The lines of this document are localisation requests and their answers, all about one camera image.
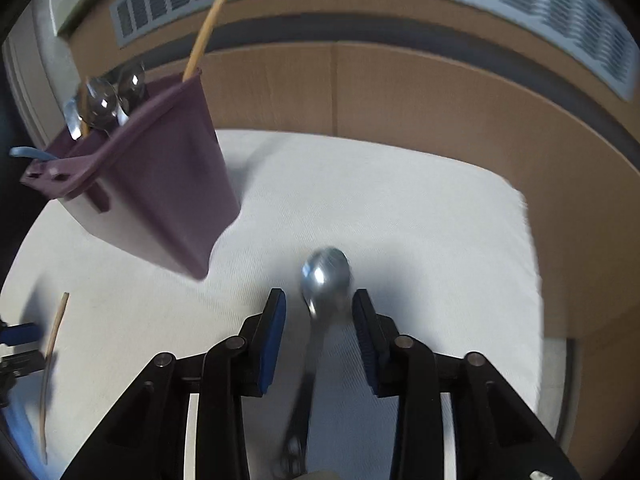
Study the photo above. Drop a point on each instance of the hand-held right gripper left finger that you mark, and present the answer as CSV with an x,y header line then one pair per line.
x,y
269,345

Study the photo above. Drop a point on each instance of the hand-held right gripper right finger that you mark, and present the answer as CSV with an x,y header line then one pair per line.
x,y
367,345

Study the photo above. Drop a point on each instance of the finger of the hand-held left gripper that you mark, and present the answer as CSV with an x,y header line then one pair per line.
x,y
20,362
20,334

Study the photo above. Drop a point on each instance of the wooden chopstick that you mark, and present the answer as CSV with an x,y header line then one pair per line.
x,y
52,360
210,25

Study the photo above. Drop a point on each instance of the shiny metal spoon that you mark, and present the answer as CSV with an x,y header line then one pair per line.
x,y
327,272

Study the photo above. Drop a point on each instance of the light blue plastic spoon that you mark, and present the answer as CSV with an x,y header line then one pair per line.
x,y
30,152

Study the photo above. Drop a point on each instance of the purple plastic utensil bin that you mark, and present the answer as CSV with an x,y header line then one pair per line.
x,y
165,175

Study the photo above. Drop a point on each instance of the metal utensil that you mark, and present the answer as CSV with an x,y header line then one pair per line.
x,y
74,120

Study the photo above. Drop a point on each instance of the white tablecloth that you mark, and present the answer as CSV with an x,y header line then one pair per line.
x,y
375,220

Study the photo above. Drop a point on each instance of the wooden cabinet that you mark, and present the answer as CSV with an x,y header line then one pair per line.
x,y
425,90

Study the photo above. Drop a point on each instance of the white door frame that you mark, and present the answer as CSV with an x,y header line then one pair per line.
x,y
30,85

